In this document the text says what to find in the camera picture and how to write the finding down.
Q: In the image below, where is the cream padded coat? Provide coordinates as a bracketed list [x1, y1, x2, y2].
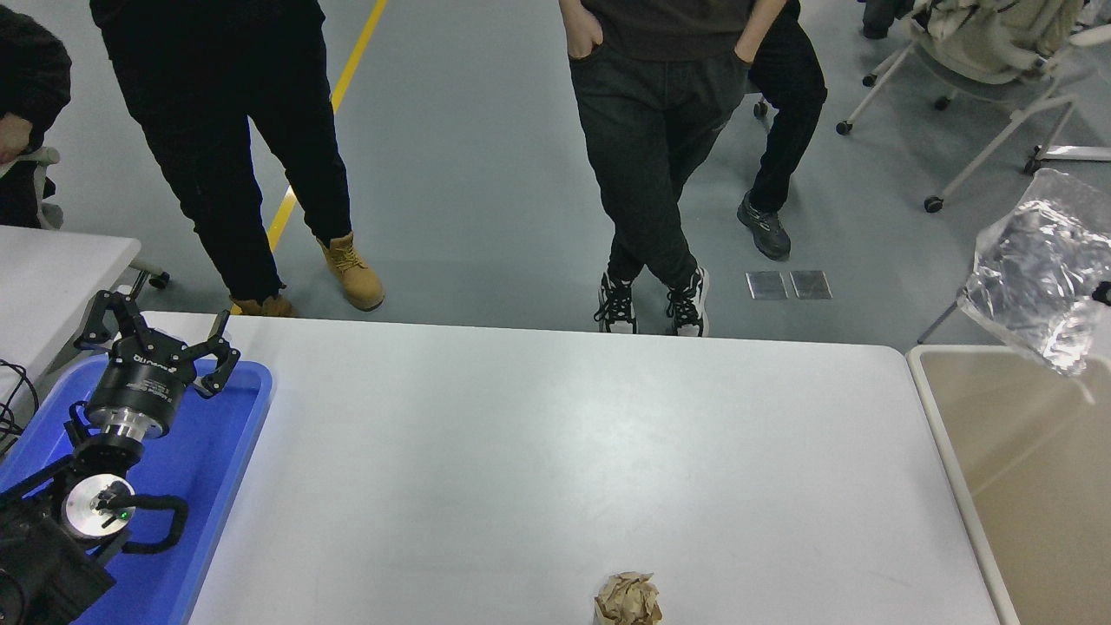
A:
[920, 0, 1086, 86]

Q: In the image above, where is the blue plastic tray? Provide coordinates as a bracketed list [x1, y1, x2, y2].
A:
[0, 356, 275, 625]

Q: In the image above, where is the large pale bin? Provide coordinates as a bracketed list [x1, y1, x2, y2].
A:
[905, 345, 1111, 625]

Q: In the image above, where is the person's left hand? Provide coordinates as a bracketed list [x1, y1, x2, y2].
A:
[732, 24, 768, 68]

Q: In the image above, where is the white chair leg with caster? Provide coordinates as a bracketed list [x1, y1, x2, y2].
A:
[126, 259, 172, 292]

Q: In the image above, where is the chair with pale armrest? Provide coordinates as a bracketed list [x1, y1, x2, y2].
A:
[0, 145, 64, 231]

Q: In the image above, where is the silver foil tray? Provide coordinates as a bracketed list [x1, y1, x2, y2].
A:
[957, 168, 1111, 378]

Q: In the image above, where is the white rectangular side table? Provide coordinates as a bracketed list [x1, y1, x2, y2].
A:
[0, 224, 144, 400]

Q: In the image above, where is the person's right hand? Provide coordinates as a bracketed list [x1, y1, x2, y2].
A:
[571, 9, 606, 62]

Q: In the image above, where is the black cable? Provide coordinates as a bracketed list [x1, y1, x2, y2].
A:
[0, 360, 40, 457]

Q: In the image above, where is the person's hand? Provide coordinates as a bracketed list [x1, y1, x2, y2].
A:
[0, 113, 36, 163]

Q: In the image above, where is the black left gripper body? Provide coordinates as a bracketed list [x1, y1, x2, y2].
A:
[87, 341, 195, 424]

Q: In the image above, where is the white frame office chair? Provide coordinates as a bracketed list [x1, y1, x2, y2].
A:
[835, 0, 1111, 216]

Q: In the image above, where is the person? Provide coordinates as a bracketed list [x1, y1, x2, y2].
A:
[89, 0, 385, 318]
[736, 0, 828, 261]
[0, 7, 73, 229]
[558, 0, 786, 338]

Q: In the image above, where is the tan paper ball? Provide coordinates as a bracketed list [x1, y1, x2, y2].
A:
[594, 572, 663, 625]

